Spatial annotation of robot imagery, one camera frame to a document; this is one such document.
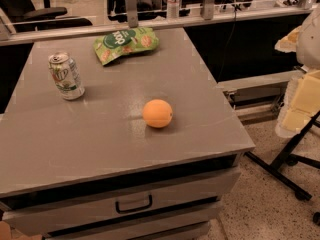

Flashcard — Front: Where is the clear plastic water bottle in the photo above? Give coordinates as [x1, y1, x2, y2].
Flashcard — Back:
[167, 0, 180, 19]

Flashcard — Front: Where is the black office chair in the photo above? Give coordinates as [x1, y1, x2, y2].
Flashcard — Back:
[0, 0, 92, 32]

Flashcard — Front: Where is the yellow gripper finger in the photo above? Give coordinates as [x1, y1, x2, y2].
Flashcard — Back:
[275, 70, 320, 138]
[275, 26, 301, 53]

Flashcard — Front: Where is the black drawer handle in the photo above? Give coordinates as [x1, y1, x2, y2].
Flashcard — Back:
[115, 194, 153, 214]

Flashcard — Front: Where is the grey drawer cabinet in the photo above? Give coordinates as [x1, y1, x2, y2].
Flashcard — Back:
[0, 29, 253, 240]

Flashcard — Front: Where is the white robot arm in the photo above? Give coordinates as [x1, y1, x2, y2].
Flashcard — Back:
[275, 7, 320, 138]

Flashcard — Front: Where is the black folding stand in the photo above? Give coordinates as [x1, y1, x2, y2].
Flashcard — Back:
[244, 109, 320, 202]

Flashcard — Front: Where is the orange fruit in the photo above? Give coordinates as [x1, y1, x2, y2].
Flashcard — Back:
[142, 99, 173, 128]

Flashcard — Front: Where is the black hanging cable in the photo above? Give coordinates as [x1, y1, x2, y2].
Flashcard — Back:
[218, 0, 238, 82]

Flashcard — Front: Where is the green snack bag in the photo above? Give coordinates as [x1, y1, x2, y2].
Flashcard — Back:
[93, 27, 159, 65]

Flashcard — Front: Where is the green white soda can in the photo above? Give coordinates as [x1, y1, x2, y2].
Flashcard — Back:
[48, 52, 85, 100]

